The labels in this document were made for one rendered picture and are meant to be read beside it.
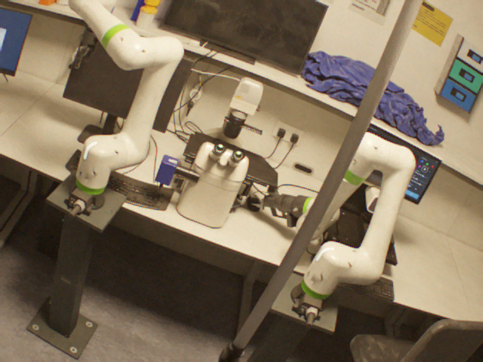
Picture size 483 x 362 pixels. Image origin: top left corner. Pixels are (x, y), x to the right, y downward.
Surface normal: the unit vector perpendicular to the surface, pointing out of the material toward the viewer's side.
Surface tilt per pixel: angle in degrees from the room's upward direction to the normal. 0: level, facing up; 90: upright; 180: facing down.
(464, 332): 90
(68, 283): 90
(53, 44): 90
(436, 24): 90
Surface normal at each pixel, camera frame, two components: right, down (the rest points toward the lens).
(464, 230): -0.09, 0.48
